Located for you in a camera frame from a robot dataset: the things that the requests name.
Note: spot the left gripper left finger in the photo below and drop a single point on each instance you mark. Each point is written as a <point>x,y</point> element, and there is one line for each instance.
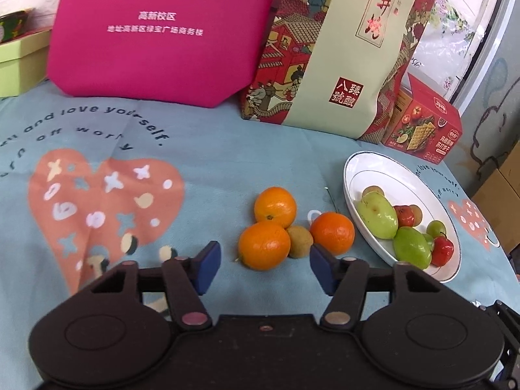
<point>186,280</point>

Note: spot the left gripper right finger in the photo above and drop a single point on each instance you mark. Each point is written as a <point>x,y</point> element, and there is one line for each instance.
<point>345,281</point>

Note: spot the orange mandarin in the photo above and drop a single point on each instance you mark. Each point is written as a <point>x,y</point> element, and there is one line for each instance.
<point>334,232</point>
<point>277,205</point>
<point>263,246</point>

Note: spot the brown kiwi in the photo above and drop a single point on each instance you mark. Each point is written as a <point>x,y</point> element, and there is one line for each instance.
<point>417,214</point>
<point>301,241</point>

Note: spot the red strawberry-like fruit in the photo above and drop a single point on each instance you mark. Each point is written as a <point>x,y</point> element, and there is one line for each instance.
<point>442,252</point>

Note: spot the orange mandarin top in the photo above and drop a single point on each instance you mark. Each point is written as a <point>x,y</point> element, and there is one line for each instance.
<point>277,205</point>

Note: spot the large green fruit lower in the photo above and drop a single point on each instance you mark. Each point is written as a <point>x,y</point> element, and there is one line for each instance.
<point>411,246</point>

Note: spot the large green fruit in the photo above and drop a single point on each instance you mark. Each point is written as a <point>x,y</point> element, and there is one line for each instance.
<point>378,215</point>
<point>411,246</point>

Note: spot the large green fruit upper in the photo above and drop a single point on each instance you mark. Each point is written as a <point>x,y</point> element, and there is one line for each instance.
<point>378,215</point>

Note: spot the red fruit plate centre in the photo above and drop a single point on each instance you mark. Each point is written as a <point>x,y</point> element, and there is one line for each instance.
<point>405,216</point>

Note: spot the brown kiwi on plate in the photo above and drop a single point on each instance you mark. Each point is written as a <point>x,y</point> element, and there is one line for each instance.
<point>417,214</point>

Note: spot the small green grape fruit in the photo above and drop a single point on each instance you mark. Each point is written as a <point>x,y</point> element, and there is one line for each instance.
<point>436,228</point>

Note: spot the white round plate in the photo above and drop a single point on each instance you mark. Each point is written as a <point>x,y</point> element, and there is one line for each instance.
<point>401,187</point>

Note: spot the light blue printed tablecloth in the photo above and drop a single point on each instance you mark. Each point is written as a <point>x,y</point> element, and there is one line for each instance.
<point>97,193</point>

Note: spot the stacked cardboard boxes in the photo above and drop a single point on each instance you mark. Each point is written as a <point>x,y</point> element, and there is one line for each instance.
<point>498,200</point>

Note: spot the red cracker box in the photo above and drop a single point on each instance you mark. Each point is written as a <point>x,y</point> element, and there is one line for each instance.
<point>423,124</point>

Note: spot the red and cream gift bag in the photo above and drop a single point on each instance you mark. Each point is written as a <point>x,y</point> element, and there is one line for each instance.
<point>336,65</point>

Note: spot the magenta tote bag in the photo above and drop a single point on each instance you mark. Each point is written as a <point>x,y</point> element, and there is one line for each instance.
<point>195,52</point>

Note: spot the floral plastic bag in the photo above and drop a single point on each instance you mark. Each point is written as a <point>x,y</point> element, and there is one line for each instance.
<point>453,34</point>

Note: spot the light green box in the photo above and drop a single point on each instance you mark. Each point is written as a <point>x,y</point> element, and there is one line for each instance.
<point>24,54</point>

